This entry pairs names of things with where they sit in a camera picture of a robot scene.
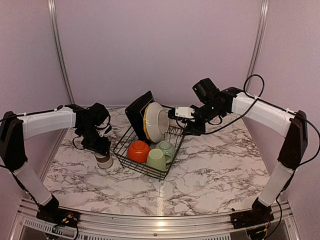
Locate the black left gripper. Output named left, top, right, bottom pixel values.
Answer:
left=78, top=123, right=111, bottom=155

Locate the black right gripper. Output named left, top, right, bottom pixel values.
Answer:
left=182, top=101, right=224, bottom=136

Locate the brown grey metal-lined cup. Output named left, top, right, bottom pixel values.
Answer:
left=94, top=153, right=114, bottom=169

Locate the white ceramic bowl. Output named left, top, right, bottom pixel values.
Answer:
left=127, top=140, right=151, bottom=163

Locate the white square floral plate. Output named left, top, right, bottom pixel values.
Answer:
left=125, top=90, right=154, bottom=144

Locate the yellow polka dot plate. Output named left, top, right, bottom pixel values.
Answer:
left=143, top=103, right=151, bottom=141

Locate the black wire dish rack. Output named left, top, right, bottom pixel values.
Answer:
left=113, top=125, right=185, bottom=181

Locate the round brown rim floral plate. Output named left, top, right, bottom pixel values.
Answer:
left=146, top=102, right=169, bottom=143

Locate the light green mug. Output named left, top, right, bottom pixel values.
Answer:
left=146, top=148, right=173, bottom=172

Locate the light green ceramic bowl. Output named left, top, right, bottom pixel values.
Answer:
left=155, top=140, right=176, bottom=158

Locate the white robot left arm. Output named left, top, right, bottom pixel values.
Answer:
left=0, top=102, right=112, bottom=223

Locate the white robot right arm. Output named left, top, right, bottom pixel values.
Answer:
left=186, top=91, right=308, bottom=224

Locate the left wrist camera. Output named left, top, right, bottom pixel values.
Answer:
left=86, top=102, right=112, bottom=137

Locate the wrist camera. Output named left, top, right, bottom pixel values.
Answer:
left=86, top=102, right=112, bottom=137
left=167, top=106, right=196, bottom=120

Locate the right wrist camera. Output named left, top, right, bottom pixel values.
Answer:
left=167, top=106, right=196, bottom=120

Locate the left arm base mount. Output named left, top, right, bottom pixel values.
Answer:
left=36, top=195, right=80, bottom=228

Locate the aluminium frame rail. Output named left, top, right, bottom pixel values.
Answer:
left=8, top=198, right=301, bottom=240

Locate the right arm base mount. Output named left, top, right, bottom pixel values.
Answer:
left=230, top=197, right=275, bottom=229

